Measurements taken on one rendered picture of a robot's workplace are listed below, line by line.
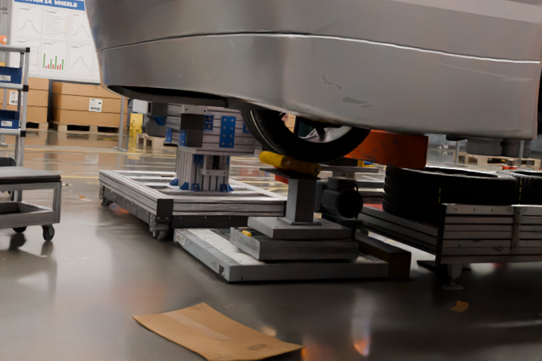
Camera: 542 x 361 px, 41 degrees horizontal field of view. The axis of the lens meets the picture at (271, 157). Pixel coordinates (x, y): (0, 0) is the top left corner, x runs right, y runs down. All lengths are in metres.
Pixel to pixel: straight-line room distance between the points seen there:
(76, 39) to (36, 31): 0.48
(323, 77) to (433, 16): 0.25
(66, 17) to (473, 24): 8.20
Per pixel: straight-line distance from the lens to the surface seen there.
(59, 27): 9.42
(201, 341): 2.37
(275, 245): 3.21
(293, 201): 3.37
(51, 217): 3.73
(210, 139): 4.05
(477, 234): 3.47
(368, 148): 3.69
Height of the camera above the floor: 0.77
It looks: 4 degrees down
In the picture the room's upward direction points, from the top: 5 degrees clockwise
